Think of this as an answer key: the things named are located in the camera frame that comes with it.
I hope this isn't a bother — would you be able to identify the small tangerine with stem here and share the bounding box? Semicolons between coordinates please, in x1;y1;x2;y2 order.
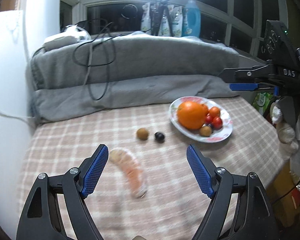
209;106;220;118

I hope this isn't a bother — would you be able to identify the red cherry tomato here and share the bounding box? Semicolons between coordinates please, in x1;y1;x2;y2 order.
212;116;223;130
205;115;214;125

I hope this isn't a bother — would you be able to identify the brown longan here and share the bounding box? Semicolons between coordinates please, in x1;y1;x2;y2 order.
199;125;213;137
136;128;149;141

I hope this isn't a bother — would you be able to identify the large orange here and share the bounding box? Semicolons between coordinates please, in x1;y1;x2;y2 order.
176;101;208;130

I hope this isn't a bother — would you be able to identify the dark purple grape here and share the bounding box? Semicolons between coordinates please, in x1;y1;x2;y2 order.
154;132;165;143

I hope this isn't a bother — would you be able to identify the white gloved right hand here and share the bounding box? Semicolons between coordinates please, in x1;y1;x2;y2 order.
270;96;300;160

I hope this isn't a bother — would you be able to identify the green snack package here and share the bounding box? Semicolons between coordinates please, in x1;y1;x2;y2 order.
252;92;273;115

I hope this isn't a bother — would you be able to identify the white floral plate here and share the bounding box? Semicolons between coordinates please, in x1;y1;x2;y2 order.
168;96;233;143

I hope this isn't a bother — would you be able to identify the beige plaid cloth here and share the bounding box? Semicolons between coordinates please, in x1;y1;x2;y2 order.
17;96;284;239

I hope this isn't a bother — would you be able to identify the blue detergent bottle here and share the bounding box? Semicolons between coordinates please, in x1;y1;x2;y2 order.
182;0;201;37

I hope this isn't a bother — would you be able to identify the floral refill pouch right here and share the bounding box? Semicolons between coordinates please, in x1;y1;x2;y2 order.
168;5;183;37

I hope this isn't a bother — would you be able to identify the floral refill pouch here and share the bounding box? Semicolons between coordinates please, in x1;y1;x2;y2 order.
141;2;152;35
168;5;183;37

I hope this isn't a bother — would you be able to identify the black tripod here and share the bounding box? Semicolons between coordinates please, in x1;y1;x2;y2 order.
151;0;174;37

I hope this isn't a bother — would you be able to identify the floral refill pouch left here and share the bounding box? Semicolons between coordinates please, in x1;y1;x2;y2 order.
141;2;152;35

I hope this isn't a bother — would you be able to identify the grey plush blanket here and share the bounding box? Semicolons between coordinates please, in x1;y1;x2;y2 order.
30;32;239;123

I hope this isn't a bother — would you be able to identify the white power strip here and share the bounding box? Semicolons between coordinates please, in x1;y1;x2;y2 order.
43;25;91;51

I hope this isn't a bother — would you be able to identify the white cable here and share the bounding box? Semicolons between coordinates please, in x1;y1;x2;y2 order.
0;100;36;122

